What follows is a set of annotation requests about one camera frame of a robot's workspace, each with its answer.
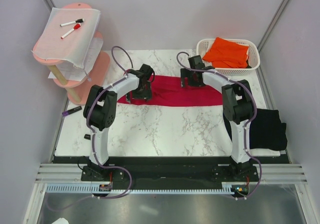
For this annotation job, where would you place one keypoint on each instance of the red capped whiteboard marker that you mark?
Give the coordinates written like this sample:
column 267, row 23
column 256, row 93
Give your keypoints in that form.
column 76, row 27

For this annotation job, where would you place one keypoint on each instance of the white mesh cloth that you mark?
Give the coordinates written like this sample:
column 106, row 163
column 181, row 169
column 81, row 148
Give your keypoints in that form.
column 68, row 35

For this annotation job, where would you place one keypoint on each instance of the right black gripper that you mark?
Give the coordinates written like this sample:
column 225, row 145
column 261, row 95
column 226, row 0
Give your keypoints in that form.
column 186, row 73

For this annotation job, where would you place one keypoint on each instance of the white paper sheets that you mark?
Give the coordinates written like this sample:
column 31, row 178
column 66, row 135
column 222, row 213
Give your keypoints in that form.
column 78, row 56

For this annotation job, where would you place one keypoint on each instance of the crumpled white paper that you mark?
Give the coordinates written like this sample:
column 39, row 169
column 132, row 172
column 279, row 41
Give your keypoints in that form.
column 60, row 220

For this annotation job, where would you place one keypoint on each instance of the orange t shirt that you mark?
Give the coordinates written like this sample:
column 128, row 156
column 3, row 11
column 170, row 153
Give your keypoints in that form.
column 227, row 54

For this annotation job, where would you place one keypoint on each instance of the white plastic basket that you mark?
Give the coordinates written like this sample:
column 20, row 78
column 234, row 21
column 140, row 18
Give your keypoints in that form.
column 253, row 56

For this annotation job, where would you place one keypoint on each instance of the aluminium frame rail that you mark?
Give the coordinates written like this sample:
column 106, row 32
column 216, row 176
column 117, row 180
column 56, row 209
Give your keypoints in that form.
column 271, row 174

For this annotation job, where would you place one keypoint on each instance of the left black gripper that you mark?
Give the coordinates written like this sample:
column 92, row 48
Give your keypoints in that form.
column 146, row 95

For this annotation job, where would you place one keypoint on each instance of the white slotted cable duct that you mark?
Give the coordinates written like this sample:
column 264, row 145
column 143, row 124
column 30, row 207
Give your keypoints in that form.
column 97, row 188

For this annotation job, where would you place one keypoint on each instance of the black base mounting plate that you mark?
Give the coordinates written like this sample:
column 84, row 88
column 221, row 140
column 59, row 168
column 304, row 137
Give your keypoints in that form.
column 170, row 172

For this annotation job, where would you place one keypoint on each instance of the red t shirt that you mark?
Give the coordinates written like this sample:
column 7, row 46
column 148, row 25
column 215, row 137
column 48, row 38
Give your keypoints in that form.
column 167, row 92

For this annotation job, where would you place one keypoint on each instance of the purple capped marker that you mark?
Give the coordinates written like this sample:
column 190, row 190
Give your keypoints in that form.
column 71, row 111

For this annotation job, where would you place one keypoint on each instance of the black folded t shirt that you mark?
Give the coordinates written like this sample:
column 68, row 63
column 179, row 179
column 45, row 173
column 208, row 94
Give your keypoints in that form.
column 267, row 131

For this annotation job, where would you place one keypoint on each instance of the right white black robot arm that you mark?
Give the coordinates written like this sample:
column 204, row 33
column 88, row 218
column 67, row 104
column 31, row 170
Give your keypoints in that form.
column 238, row 104

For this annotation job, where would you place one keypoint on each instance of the black capped whiteboard marker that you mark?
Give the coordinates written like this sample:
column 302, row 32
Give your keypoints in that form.
column 78, row 21

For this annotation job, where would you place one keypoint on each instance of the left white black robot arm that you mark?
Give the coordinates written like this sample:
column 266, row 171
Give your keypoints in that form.
column 100, row 107

